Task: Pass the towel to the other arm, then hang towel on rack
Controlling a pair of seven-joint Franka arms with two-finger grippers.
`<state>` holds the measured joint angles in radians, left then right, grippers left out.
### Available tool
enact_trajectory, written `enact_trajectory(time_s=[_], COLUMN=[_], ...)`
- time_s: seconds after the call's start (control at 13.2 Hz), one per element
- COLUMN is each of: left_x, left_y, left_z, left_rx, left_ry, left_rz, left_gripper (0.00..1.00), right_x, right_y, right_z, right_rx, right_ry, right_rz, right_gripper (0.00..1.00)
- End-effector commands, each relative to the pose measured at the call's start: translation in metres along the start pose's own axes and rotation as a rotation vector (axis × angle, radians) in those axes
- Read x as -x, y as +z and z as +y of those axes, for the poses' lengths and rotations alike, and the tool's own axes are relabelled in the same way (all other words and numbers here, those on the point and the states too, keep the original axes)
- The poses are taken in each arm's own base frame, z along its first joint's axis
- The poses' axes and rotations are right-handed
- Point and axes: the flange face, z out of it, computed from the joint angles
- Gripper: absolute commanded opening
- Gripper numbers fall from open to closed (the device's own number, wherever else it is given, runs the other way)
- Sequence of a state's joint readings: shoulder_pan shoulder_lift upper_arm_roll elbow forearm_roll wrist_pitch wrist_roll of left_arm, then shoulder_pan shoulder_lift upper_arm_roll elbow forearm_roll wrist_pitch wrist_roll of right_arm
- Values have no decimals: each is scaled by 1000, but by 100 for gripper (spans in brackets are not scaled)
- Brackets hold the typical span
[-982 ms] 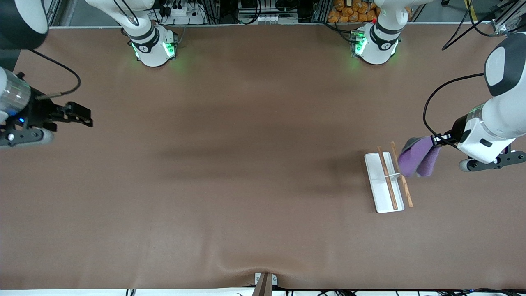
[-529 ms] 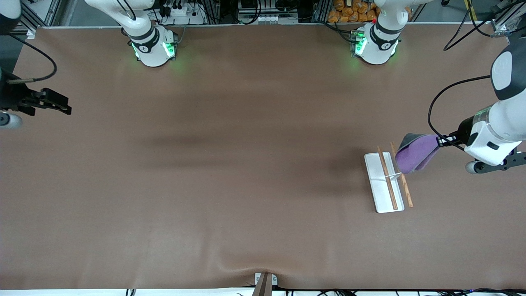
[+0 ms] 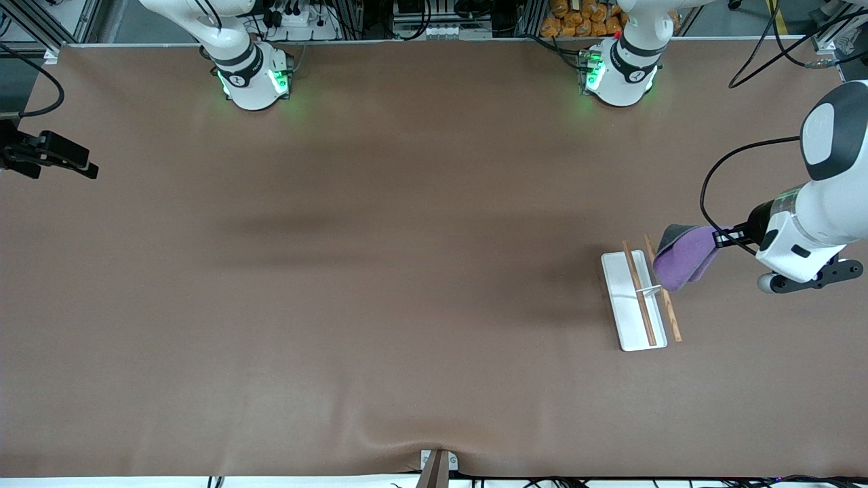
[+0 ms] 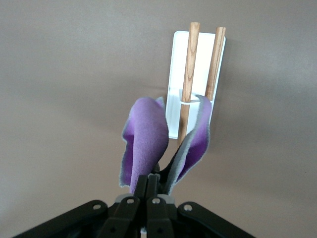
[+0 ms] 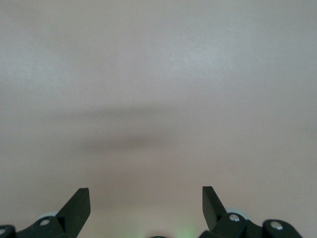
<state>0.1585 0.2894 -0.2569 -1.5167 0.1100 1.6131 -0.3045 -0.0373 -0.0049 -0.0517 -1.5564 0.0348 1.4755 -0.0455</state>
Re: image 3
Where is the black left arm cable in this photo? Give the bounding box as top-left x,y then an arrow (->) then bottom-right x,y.
700,136 -> 802,257

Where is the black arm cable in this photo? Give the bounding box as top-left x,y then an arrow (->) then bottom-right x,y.
0,41 -> 66,120
700,136 -> 802,257

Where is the front camera mount bracket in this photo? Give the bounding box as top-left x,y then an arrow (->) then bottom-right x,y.
417,449 -> 459,488

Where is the aluminium frame post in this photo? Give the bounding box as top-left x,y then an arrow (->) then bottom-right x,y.
513,0 -> 543,39
341,0 -> 370,39

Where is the grey and purple towel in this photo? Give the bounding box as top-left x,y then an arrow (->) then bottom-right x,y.
652,224 -> 725,293

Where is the wooden rack rod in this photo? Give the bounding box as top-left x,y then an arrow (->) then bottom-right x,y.
623,240 -> 658,347

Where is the wooden chopsticks pair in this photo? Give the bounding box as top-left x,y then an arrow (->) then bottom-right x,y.
644,233 -> 683,342

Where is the brown table mat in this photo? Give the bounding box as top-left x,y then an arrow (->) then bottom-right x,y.
0,37 -> 868,479

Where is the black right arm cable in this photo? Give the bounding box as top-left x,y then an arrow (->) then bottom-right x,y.
0,41 -> 66,120

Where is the aluminium frame profile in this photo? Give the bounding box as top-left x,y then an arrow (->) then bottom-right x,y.
810,0 -> 868,56
0,0 -> 102,60

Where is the white rack base tray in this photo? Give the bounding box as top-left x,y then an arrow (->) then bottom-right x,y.
601,251 -> 669,352

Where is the white power strip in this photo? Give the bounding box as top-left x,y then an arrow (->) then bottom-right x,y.
260,0 -> 342,41

